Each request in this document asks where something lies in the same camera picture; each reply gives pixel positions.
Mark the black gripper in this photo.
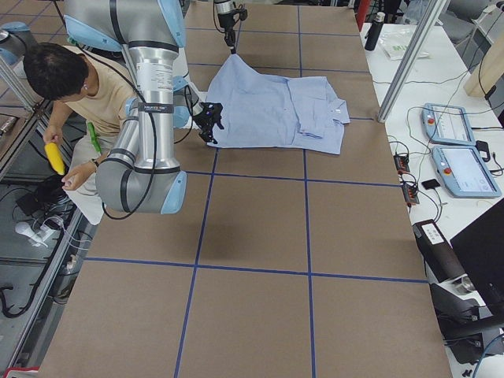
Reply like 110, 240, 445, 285
195, 102, 224, 144
224, 26, 237, 55

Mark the light blue striped shirt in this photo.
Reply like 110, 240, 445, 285
206, 54, 350, 154

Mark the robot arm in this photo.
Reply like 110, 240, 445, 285
65, 1, 187, 217
213, 0, 248, 54

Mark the person in beige shirt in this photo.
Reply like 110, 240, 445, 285
23, 43, 135, 225

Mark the black water bottle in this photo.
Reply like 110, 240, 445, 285
364, 12, 386, 51

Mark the yellow handheld object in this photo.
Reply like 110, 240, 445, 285
44, 143, 65, 176

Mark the clear plastic sheet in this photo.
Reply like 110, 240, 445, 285
379, 29, 413, 61

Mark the orange black usb hub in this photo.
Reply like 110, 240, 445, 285
394, 154, 410, 175

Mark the upper blue teach pendant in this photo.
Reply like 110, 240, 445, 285
421, 103, 476, 146

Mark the blue teach pendant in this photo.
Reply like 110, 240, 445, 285
432, 146, 502, 198
421, 103, 476, 146

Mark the lower blue teach pendant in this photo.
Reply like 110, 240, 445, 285
432, 146, 502, 198

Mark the black box with label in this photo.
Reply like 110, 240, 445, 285
412, 220, 467, 283

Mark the black monitor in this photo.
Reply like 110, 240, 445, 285
450, 201, 504, 314

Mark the aluminium frame post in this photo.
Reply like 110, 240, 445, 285
376, 0, 447, 123

